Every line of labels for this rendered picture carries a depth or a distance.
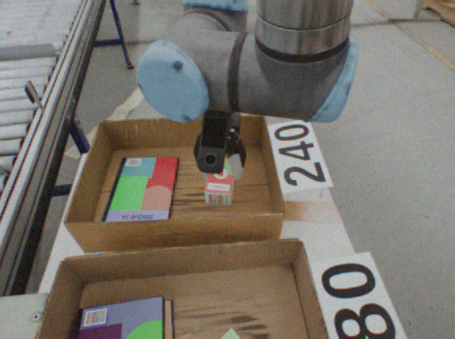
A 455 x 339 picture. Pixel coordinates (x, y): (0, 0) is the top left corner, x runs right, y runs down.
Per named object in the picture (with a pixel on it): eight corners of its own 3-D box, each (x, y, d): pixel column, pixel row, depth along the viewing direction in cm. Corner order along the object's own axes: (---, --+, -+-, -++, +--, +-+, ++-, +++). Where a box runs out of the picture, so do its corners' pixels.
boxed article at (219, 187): (235, 171, 73) (236, 159, 69) (231, 206, 66) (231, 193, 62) (212, 169, 73) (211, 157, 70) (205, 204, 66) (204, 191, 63)
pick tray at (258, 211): (281, 243, 60) (287, 214, 53) (81, 254, 59) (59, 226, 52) (263, 145, 80) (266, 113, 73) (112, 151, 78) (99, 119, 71)
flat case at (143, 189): (179, 161, 75) (178, 157, 74) (169, 229, 62) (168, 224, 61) (124, 161, 75) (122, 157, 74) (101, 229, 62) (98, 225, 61)
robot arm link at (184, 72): (221, 59, 29) (252, 11, 37) (115, 51, 32) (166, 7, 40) (228, 136, 36) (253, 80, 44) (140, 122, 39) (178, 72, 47)
